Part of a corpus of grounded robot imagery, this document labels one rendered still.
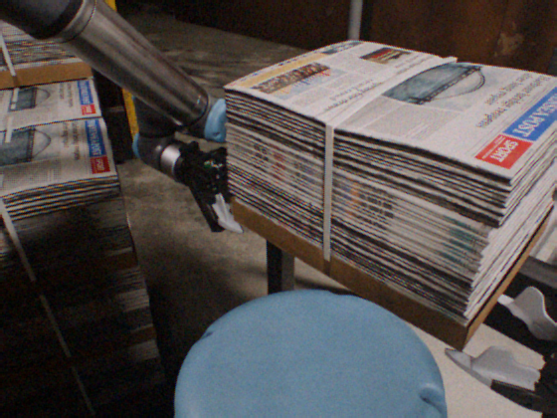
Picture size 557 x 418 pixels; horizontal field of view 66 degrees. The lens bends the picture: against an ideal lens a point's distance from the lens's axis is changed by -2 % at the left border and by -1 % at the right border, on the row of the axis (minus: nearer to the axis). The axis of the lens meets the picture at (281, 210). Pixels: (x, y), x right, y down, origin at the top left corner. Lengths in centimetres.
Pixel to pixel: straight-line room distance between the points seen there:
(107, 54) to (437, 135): 40
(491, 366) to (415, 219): 18
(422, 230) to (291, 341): 29
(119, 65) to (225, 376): 49
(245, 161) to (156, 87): 17
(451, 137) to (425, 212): 8
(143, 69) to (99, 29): 8
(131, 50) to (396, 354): 51
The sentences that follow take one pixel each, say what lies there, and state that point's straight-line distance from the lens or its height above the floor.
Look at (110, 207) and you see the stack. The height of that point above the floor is 76.
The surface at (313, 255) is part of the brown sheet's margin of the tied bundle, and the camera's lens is 59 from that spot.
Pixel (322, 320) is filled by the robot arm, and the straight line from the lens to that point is 21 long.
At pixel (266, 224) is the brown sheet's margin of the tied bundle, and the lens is 63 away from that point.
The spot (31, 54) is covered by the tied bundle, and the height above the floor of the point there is 91.
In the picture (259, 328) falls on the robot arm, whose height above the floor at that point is 104.
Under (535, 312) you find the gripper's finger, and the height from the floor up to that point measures 82.
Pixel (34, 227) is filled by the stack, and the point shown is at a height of 75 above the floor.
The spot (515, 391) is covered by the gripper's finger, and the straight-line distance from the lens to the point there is 55.
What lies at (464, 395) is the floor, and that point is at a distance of 153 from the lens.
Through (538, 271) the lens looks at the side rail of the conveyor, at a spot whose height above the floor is 80.
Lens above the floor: 120
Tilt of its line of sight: 34 degrees down
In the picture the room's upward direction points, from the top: straight up
